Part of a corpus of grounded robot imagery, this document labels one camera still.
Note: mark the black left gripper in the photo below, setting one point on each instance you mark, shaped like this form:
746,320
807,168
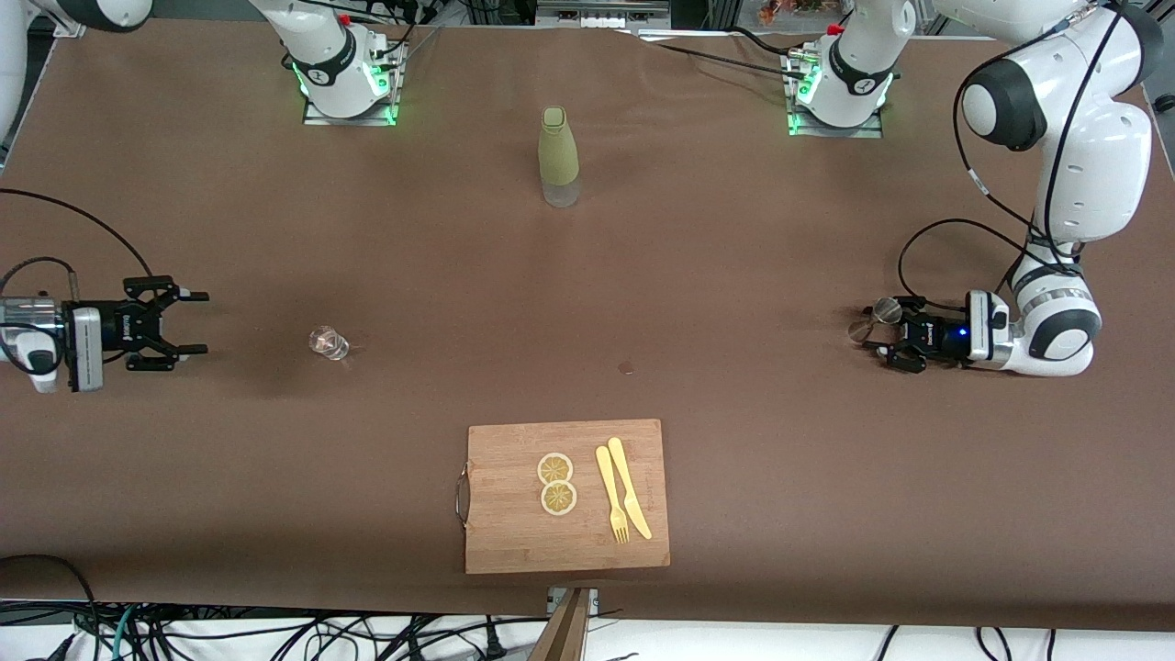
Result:
938,339

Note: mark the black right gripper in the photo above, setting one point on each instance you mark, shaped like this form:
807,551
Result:
119,324

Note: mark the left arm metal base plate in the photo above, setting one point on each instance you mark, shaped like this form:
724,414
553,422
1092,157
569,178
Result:
872,131

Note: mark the steel double jigger cup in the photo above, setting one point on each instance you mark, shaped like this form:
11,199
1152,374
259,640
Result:
887,310

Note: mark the grey metal equipment rack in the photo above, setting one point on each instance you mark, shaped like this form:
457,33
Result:
601,9

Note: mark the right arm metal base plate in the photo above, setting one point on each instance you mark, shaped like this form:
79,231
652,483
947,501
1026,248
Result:
317,120

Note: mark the yellow lemon slice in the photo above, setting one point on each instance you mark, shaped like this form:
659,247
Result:
555,468
558,498

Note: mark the clear glass shaker cup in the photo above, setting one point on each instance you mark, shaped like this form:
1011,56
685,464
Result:
329,342

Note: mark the wooden cutting board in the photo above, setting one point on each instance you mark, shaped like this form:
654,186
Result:
514,532

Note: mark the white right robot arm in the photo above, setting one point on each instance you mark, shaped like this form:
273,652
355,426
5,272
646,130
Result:
321,55

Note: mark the brown table cover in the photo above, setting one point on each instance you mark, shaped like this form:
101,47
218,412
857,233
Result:
734,275

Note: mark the wooden post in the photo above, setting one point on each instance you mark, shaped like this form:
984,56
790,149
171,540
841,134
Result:
565,633

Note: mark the yellow plastic fork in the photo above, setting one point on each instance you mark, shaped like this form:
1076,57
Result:
608,482

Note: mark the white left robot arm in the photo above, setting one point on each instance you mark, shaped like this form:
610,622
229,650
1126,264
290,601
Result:
1092,156

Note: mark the green sleeved glass bottle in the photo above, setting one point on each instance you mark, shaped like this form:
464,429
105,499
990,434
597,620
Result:
558,151

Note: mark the yellow plastic knife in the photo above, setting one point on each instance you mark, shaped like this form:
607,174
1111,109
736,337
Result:
624,477

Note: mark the small metal bracket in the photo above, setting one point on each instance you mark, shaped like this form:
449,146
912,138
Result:
593,597

